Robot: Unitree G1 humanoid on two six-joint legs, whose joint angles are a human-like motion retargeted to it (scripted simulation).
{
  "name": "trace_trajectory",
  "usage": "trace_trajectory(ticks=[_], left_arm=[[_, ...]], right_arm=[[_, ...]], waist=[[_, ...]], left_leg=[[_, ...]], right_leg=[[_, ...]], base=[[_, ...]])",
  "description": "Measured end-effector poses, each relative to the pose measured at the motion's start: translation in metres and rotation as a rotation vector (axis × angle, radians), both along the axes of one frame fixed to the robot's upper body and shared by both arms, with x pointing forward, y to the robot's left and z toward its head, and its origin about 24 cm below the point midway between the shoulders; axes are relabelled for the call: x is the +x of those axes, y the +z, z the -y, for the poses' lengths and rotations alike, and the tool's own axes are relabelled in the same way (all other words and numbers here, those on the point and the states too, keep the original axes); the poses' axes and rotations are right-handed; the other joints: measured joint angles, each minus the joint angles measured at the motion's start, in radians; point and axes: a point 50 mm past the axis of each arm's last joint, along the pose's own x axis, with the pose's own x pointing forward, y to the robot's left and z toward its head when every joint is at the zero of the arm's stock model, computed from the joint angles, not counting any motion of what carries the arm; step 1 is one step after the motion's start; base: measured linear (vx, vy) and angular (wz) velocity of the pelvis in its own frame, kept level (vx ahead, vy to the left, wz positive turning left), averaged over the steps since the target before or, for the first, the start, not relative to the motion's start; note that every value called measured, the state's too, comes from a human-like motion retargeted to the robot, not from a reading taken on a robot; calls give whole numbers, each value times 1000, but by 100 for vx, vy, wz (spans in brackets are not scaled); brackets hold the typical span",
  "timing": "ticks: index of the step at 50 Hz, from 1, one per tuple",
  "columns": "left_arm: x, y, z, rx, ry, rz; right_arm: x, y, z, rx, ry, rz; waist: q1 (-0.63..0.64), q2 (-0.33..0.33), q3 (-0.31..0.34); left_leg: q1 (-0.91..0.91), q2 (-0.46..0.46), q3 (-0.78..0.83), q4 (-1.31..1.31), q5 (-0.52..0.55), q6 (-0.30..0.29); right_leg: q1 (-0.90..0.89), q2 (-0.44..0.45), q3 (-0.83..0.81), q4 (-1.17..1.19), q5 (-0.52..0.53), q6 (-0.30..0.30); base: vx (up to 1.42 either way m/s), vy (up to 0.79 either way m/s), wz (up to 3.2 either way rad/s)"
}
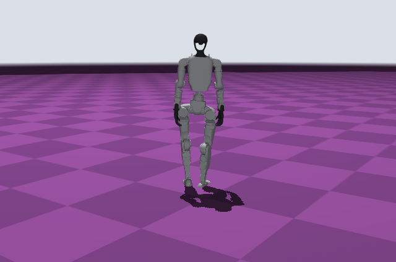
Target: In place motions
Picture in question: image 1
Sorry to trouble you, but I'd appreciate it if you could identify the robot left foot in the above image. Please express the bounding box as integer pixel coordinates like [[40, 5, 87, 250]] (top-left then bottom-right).
[[183, 177, 192, 186]]

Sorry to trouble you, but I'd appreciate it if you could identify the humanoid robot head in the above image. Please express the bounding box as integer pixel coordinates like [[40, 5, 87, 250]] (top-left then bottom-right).
[[194, 34, 207, 57]]

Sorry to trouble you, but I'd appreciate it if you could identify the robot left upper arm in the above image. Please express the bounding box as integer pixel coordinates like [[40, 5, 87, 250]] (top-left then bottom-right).
[[177, 58, 189, 88]]

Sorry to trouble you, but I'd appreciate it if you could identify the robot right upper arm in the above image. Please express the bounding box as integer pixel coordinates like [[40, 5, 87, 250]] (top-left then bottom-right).
[[212, 58, 222, 89]]

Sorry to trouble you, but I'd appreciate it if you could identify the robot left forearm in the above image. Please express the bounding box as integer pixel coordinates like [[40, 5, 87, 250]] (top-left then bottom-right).
[[173, 80, 183, 108]]

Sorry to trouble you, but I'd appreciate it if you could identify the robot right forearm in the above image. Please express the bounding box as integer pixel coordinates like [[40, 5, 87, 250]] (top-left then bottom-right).
[[216, 83, 225, 110]]

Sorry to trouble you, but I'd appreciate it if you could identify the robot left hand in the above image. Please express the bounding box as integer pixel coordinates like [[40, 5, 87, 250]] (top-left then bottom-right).
[[173, 103, 181, 126]]

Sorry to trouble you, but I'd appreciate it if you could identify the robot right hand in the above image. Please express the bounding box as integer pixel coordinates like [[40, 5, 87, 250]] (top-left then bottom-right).
[[215, 105, 224, 126]]

